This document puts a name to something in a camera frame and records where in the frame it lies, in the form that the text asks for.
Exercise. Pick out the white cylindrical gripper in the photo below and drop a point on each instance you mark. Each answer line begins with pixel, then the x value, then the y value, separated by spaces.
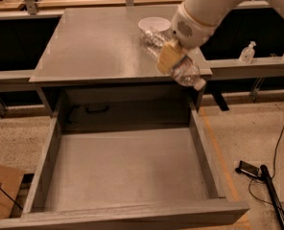
pixel 193 33

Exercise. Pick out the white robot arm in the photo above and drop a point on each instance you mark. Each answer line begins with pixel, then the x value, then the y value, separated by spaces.
pixel 213 12

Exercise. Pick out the grey cabinet with counter top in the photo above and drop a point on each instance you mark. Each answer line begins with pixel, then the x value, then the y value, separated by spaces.
pixel 111 35

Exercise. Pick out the clear pump sanitizer bottle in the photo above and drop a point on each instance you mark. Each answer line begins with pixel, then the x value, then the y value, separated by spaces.
pixel 247 53

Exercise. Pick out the clear plastic water bottle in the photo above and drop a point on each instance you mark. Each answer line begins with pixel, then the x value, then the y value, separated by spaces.
pixel 188 75

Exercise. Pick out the grey metal shelf rail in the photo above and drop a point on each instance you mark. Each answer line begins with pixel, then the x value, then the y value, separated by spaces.
pixel 216 70

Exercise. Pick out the black bar on floor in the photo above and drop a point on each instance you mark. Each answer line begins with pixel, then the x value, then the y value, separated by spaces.
pixel 273 195

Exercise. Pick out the brown cardboard box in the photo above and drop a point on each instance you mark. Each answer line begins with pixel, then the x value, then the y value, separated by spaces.
pixel 10 182

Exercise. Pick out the grey open top drawer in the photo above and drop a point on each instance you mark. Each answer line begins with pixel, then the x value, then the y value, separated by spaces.
pixel 150 179

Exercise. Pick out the black power adapter on floor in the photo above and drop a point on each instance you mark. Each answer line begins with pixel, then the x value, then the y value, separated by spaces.
pixel 248 169

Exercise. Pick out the white ceramic bowl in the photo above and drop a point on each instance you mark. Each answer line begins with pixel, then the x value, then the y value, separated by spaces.
pixel 154 24

